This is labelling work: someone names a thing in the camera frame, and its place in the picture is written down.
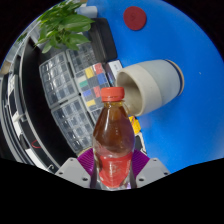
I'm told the flat round red coaster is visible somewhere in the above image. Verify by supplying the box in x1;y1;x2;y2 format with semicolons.
123;5;148;32

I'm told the grey and beige ceramic mug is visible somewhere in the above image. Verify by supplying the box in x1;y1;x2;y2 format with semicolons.
115;58;185;117

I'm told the green potted plant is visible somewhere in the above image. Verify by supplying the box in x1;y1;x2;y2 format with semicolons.
34;1;99;54

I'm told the yellow multimeter with red leads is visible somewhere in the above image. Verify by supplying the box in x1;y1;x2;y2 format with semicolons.
128;114;142;136

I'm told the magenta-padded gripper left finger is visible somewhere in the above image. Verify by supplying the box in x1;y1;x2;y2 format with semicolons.
54;148;98;189

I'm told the clear box with coloured parts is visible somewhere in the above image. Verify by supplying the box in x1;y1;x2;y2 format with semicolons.
75;62;111;109

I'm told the black box with white label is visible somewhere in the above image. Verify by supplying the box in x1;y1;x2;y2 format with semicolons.
104;59;124;88

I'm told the clear bottle with red cap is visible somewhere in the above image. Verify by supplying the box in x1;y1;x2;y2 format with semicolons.
92;86;136;191

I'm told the dark overhead shelf unit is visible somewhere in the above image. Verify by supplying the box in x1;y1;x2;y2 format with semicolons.
0;43;68;171

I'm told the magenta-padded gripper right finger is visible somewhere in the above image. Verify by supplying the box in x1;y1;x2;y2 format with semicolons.
129;148;171;188

